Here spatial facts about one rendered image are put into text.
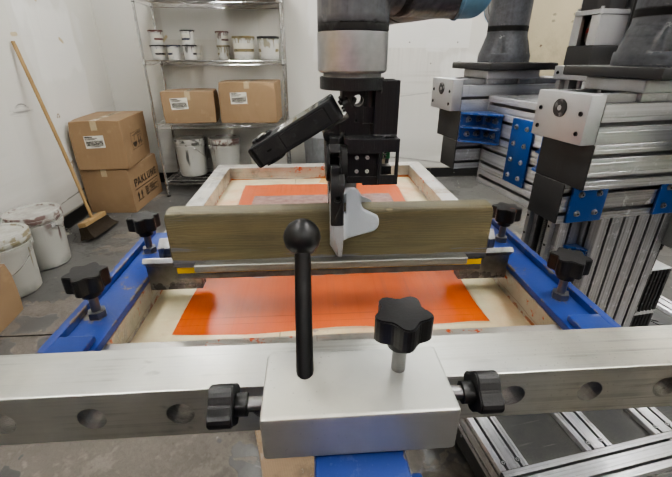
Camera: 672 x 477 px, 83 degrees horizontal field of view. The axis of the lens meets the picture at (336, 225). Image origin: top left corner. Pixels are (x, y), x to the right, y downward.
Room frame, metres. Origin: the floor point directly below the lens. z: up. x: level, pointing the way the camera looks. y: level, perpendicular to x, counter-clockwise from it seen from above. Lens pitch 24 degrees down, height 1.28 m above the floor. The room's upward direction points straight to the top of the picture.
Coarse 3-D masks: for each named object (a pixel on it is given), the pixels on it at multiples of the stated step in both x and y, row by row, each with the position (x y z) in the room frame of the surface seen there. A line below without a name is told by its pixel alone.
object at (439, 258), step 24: (216, 264) 0.41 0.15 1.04; (240, 264) 0.41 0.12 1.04; (264, 264) 0.41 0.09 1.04; (288, 264) 0.42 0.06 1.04; (312, 264) 0.42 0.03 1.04; (336, 264) 0.42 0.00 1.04; (360, 264) 0.42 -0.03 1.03; (384, 264) 0.42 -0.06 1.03; (408, 264) 0.43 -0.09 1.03; (432, 264) 0.43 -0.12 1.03
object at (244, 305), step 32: (256, 192) 0.93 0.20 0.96; (288, 192) 0.93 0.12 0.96; (320, 192) 0.93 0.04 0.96; (224, 288) 0.49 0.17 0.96; (256, 288) 0.49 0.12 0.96; (288, 288) 0.49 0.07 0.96; (320, 288) 0.49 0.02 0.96; (192, 320) 0.41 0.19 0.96; (224, 320) 0.41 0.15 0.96; (256, 320) 0.41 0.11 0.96; (288, 320) 0.41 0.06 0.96; (320, 320) 0.41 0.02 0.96
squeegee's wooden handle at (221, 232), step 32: (192, 224) 0.42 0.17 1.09; (224, 224) 0.42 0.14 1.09; (256, 224) 0.43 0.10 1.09; (320, 224) 0.43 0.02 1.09; (384, 224) 0.44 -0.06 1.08; (416, 224) 0.44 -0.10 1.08; (448, 224) 0.44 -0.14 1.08; (480, 224) 0.44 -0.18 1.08; (192, 256) 0.42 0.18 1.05; (224, 256) 0.42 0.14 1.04; (256, 256) 0.43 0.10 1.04; (288, 256) 0.43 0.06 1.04; (320, 256) 0.43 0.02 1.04; (480, 256) 0.45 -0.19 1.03
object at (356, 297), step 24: (360, 192) 0.93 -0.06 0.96; (384, 192) 0.93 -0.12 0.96; (336, 288) 0.49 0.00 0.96; (360, 288) 0.49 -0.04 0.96; (384, 288) 0.49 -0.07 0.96; (408, 288) 0.49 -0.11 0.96; (432, 288) 0.49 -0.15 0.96; (456, 288) 0.49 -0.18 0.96; (336, 312) 0.43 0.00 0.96; (360, 312) 0.43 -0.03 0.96; (432, 312) 0.43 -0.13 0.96; (456, 312) 0.43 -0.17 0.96; (480, 312) 0.43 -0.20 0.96
